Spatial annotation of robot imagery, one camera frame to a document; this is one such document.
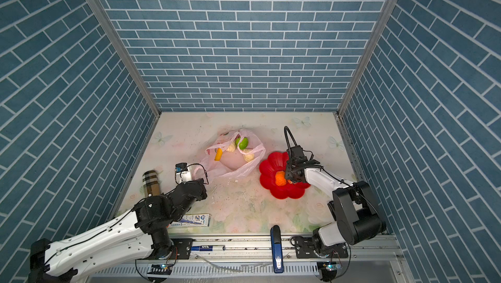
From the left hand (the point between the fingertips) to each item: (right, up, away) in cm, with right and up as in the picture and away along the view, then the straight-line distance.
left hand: (211, 183), depth 76 cm
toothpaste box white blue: (-8, -16, +3) cm, 18 cm away
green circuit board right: (+46, -30, -5) cm, 55 cm away
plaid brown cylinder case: (-31, -3, +13) cm, 34 cm away
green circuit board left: (-16, -31, -4) cm, 35 cm away
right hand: (+35, 0, +17) cm, 39 cm away
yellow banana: (-2, +9, +23) cm, 25 cm away
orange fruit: (+28, -1, +11) cm, 30 cm away
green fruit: (+10, +13, +26) cm, 31 cm away
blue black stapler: (+25, -21, -2) cm, 33 cm away
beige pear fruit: (+13, +7, +20) cm, 25 cm away
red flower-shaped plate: (+28, +5, +23) cm, 36 cm away
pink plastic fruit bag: (+4, +9, +26) cm, 28 cm away
